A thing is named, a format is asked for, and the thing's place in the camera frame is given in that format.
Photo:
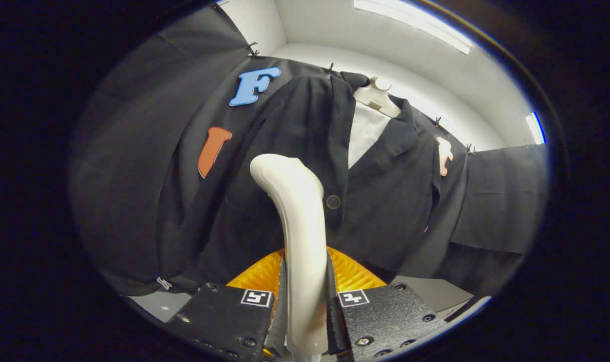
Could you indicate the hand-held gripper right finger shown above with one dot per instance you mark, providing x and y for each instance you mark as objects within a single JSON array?
[{"x": 335, "y": 322}]

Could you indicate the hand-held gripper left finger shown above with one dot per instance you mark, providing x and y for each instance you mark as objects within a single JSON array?
[{"x": 281, "y": 322}]

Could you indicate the black suit jacket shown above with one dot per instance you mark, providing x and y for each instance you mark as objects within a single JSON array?
[{"x": 385, "y": 201}]

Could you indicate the white clothes hanger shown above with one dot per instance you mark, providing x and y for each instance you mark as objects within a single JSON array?
[{"x": 378, "y": 95}]

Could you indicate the grey cabinet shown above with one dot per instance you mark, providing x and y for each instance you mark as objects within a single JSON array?
[{"x": 430, "y": 291}]

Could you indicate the black backdrop cloth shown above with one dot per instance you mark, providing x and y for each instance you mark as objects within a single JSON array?
[{"x": 134, "y": 151}]

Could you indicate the ceiling light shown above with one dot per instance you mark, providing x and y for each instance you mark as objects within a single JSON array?
[{"x": 535, "y": 128}]

